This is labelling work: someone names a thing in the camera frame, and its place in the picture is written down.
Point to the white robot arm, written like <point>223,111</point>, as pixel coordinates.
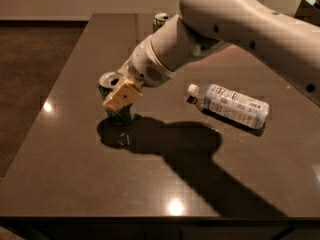
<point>289,46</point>

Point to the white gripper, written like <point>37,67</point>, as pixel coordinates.
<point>146,65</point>

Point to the green soda can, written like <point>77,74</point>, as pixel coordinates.
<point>107,83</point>

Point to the clear plastic water bottle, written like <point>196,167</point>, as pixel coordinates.
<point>230,104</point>

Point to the white 7up can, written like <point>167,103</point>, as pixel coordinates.
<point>159,20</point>

